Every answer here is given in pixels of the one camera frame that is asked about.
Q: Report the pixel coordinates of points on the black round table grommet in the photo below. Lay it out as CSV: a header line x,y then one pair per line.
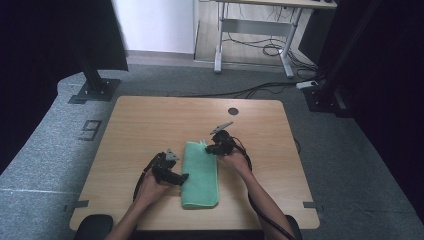
x,y
233,111

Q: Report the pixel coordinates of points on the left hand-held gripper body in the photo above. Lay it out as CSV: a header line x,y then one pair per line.
x,y
163,168

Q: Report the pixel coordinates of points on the black metal stand with base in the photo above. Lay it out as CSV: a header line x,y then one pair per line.
x,y
96,88
325,96

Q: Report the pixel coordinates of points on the white power strip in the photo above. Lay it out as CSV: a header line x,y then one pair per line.
x,y
306,84

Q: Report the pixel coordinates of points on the person's left hand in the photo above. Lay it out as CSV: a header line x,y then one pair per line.
x,y
151,188

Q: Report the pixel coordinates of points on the black floor tape marking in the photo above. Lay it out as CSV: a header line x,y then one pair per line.
x,y
90,130

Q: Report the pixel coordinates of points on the person's right hand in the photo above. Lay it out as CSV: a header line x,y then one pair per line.
x,y
236,161

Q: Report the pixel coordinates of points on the black chair armrest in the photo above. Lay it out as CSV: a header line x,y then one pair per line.
x,y
93,228
297,228

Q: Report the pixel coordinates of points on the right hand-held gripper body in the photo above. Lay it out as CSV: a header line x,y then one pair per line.
x,y
225,143

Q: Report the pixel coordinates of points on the black curtain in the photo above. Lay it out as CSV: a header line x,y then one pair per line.
x,y
390,100
40,66

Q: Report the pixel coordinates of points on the green cloth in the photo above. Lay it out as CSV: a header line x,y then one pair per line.
x,y
200,176

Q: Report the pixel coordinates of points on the white desk frame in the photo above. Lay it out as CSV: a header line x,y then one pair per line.
x,y
256,28

